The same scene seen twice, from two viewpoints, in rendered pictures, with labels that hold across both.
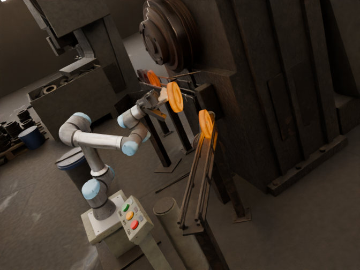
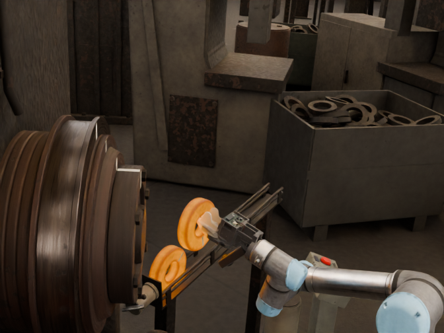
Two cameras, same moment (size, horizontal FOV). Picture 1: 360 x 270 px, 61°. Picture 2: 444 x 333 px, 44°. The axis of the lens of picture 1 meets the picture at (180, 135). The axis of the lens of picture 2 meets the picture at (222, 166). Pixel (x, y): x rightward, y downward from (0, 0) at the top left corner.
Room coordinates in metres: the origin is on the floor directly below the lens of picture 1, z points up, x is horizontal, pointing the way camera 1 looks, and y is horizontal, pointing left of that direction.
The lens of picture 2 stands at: (2.88, 0.29, 1.68)
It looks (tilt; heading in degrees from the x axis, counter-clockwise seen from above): 22 degrees down; 192
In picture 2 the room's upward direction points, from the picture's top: 4 degrees clockwise
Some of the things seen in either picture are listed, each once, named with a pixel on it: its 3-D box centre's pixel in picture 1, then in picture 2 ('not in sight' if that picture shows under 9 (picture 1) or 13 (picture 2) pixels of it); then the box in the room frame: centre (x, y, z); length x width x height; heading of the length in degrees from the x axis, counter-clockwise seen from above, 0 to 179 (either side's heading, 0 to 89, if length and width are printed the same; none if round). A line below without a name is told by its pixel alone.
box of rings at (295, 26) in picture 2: not in sight; (298, 56); (-4.23, -0.27, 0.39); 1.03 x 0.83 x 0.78; 95
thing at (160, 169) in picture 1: (150, 133); not in sight; (2.39, 0.23, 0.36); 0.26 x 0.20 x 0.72; 50
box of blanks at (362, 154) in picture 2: not in sight; (348, 157); (-0.74, 0.42, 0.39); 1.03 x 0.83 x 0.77; 120
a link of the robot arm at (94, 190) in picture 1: (94, 192); not in sight; (1.64, 0.64, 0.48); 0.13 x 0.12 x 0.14; 154
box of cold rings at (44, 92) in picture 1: (74, 101); not in sight; (4.44, 1.21, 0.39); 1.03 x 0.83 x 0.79; 109
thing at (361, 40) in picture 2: not in sight; (365, 80); (-2.47, 0.52, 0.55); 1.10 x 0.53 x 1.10; 35
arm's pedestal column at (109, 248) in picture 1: (118, 230); not in sight; (1.65, 0.65, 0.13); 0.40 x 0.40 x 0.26; 17
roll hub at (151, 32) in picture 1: (153, 43); (130, 233); (1.94, -0.08, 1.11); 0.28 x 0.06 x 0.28; 15
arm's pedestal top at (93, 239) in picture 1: (107, 215); not in sight; (1.65, 0.65, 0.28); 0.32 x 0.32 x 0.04; 17
